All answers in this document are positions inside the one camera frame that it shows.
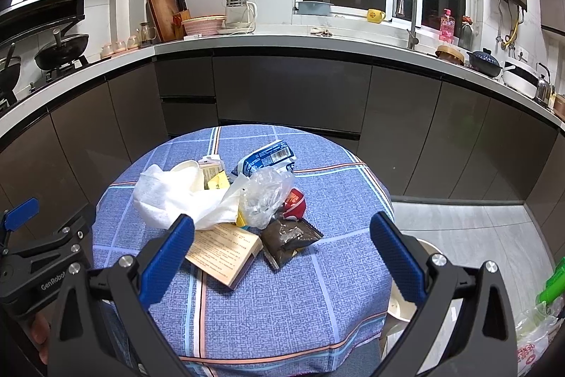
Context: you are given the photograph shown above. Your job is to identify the tan cardboard box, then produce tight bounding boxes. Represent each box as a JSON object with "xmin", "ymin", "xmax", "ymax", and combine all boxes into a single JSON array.
[{"xmin": 186, "ymin": 224, "xmax": 262, "ymax": 290}]

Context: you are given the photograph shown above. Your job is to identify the white plastic bag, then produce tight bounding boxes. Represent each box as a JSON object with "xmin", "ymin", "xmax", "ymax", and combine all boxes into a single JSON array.
[{"xmin": 133, "ymin": 160, "xmax": 249, "ymax": 230}]

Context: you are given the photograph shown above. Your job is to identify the yellow snack box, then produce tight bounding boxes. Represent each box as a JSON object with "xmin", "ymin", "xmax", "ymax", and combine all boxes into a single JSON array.
[{"xmin": 198, "ymin": 154, "xmax": 230, "ymax": 190}]

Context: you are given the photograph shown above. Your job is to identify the clear plastic bag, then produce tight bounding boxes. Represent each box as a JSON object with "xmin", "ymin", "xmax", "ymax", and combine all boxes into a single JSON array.
[{"xmin": 236, "ymin": 166, "xmax": 294, "ymax": 230}]

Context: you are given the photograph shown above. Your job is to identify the dark brown foil wrapper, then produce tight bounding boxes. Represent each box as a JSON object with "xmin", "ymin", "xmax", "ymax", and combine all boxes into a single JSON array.
[{"xmin": 261, "ymin": 218, "xmax": 324, "ymax": 272}]

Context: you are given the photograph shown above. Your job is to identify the red snack cup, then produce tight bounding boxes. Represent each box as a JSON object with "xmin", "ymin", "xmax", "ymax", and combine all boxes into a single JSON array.
[{"xmin": 281, "ymin": 188, "xmax": 307, "ymax": 220}]

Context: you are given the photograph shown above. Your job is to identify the blue white milk carton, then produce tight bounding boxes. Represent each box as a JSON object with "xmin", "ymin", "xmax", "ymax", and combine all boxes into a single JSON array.
[{"xmin": 232, "ymin": 140, "xmax": 296, "ymax": 177}]

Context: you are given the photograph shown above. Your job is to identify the beige trash bin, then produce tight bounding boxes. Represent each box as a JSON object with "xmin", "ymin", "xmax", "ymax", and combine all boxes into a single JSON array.
[{"xmin": 380, "ymin": 238, "xmax": 465, "ymax": 356}]

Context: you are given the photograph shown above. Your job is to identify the dark lower kitchen cabinets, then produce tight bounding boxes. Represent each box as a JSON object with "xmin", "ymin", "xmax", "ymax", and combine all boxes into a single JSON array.
[{"xmin": 1, "ymin": 47, "xmax": 564, "ymax": 256}]

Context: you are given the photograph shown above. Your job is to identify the chrome kitchen faucet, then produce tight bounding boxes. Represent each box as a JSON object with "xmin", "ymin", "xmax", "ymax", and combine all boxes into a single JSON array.
[{"xmin": 397, "ymin": 0, "xmax": 418, "ymax": 51}]

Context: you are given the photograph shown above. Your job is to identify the person's left hand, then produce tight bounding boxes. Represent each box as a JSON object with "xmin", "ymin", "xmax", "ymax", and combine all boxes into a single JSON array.
[{"xmin": 30, "ymin": 313, "xmax": 51, "ymax": 365}]

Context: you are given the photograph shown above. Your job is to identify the blue checked tablecloth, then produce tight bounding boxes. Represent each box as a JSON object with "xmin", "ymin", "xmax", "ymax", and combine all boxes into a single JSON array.
[{"xmin": 91, "ymin": 124, "xmax": 395, "ymax": 377}]

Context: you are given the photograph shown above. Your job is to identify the white red shopping bag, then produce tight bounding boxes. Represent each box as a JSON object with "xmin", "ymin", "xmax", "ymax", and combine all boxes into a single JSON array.
[{"xmin": 515, "ymin": 301, "xmax": 563, "ymax": 376}]

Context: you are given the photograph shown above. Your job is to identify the green plastic bottle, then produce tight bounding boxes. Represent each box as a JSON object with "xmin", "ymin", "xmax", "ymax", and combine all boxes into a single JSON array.
[{"xmin": 536, "ymin": 257, "xmax": 565, "ymax": 305}]

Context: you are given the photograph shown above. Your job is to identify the black wok on stove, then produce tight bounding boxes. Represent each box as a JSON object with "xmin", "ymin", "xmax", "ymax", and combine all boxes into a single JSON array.
[{"xmin": 35, "ymin": 28, "xmax": 89, "ymax": 71}]

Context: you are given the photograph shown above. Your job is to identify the round wooden lid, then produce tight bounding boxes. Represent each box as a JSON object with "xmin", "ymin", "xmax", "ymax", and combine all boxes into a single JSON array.
[{"xmin": 435, "ymin": 44, "xmax": 464, "ymax": 66}]

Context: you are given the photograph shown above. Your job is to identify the dark blue pot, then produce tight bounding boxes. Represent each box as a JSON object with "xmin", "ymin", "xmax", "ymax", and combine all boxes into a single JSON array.
[{"xmin": 467, "ymin": 48, "xmax": 502, "ymax": 78}]

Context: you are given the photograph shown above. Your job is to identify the steel kettle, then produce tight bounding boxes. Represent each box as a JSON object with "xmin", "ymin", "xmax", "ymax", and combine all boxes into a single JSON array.
[{"xmin": 534, "ymin": 62, "xmax": 553, "ymax": 107}]

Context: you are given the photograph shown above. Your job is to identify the pink soap bottle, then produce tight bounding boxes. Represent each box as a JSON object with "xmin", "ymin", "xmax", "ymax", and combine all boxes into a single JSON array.
[{"xmin": 439, "ymin": 8, "xmax": 456, "ymax": 44}]

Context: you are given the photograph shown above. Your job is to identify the pink woven basket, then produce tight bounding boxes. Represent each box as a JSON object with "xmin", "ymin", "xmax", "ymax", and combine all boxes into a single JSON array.
[{"xmin": 182, "ymin": 14, "xmax": 225, "ymax": 36}]

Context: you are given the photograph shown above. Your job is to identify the yellow mug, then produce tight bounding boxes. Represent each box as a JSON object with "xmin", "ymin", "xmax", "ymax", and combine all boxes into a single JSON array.
[{"xmin": 366, "ymin": 8, "xmax": 386, "ymax": 24}]

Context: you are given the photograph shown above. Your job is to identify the wooden cutting board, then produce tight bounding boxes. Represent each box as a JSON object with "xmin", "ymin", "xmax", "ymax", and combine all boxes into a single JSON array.
[{"xmin": 147, "ymin": 0, "xmax": 179, "ymax": 43}]

